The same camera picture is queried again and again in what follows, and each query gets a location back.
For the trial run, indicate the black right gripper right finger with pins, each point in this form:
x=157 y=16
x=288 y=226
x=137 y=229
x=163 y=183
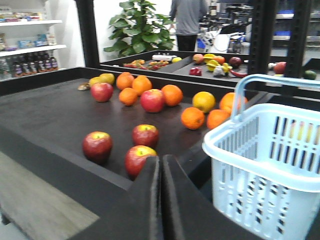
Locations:
x=187 y=214

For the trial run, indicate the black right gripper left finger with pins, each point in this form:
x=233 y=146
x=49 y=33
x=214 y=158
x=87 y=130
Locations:
x=136 y=215

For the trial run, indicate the light blue plastic basket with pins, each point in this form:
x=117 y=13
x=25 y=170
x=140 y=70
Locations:
x=266 y=164

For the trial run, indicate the dark red apple front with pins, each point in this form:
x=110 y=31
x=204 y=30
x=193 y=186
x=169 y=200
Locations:
x=135 y=159

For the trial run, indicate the dark red apple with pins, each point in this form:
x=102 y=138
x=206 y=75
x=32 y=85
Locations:
x=97 y=147
x=135 y=159
x=145 y=134

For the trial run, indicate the dark red apple left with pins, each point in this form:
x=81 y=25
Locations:
x=97 y=147

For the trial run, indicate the dark red apple middle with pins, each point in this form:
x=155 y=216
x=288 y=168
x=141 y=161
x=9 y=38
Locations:
x=145 y=134

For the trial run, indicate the small orange front left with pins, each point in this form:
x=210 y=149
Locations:
x=192 y=118

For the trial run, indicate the small orange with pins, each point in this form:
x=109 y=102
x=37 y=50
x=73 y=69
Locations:
x=192 y=118
x=216 y=117

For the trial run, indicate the small orange front right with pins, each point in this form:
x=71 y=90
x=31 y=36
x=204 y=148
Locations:
x=216 y=117

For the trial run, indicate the wooden black-framed display stand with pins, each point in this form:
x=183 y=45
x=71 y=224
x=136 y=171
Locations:
x=47 y=186

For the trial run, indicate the yellow orange citrus fruit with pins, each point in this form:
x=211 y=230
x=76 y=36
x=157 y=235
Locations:
x=204 y=101

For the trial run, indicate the pink red apple right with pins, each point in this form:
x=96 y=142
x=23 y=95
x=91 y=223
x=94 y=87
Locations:
x=152 y=101

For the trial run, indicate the pink red apple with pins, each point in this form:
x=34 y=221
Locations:
x=102 y=92
x=152 y=101

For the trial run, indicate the large orange right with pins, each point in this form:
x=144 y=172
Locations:
x=227 y=101

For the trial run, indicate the orange behind pink apple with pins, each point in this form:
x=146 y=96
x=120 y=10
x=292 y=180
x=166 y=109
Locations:
x=173 y=95

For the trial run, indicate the pink red apple left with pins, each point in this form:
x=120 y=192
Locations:
x=102 y=92

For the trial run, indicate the brown mushroom cap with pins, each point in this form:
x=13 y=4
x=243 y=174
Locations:
x=84 y=86

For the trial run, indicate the yellow pear back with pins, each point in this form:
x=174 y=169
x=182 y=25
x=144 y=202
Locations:
x=107 y=78

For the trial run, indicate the yellow pear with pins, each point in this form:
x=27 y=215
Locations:
x=94 y=80
x=107 y=78

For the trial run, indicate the yellow pear front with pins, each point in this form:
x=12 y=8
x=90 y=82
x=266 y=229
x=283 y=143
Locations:
x=94 y=80

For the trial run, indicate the green potted plant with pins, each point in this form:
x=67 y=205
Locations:
x=138 y=29

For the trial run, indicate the person in grey shirt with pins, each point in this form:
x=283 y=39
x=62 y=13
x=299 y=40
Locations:
x=187 y=15

